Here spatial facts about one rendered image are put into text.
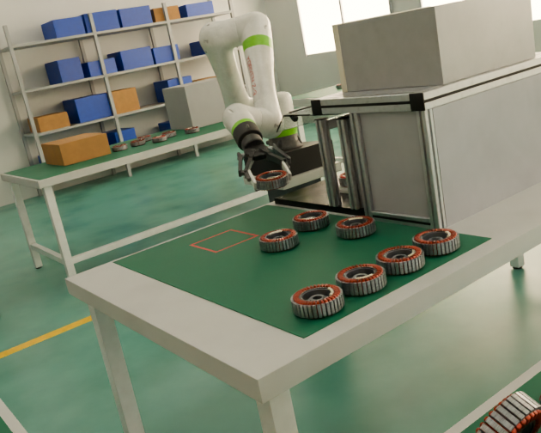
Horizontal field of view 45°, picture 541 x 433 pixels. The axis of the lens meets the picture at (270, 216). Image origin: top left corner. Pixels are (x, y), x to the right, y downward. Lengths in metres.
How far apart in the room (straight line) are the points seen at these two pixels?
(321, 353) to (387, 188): 0.75
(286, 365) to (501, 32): 1.20
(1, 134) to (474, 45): 7.14
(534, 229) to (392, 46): 0.63
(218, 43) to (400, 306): 1.53
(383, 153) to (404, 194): 0.13
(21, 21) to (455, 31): 7.25
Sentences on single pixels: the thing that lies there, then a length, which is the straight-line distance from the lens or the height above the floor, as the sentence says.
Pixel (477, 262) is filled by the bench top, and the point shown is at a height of 0.74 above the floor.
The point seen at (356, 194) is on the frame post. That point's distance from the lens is 2.01.
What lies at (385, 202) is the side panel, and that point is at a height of 0.81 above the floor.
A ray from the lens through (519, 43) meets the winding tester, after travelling 2.09.
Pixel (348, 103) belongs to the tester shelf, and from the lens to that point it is 1.90.
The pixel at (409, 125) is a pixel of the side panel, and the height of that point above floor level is 1.03.
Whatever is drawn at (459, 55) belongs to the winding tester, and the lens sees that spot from 1.87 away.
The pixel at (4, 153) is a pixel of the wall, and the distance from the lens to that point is 8.52.
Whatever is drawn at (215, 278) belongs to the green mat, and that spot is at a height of 0.75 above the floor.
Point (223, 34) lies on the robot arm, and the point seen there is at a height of 1.36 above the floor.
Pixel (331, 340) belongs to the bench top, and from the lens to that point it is 1.28.
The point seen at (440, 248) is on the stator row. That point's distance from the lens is 1.60.
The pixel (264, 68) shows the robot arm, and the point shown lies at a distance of 2.49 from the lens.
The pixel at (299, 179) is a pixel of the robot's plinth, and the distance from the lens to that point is 2.76.
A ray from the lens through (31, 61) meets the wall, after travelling 8.66.
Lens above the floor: 1.32
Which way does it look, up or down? 15 degrees down
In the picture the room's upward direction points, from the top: 11 degrees counter-clockwise
